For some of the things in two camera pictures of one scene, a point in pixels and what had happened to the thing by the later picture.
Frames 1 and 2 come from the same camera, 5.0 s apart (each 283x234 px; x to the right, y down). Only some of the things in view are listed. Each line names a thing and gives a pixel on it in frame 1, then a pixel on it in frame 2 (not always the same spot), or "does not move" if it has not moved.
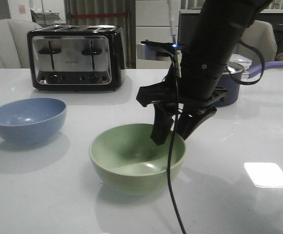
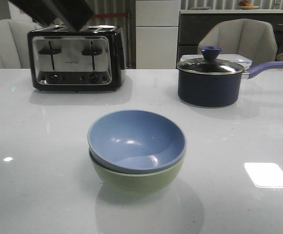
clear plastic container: (245, 62) does not move
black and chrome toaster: (77, 57) does not move
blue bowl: (30, 121) → (136, 142)
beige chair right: (260, 34) does not move
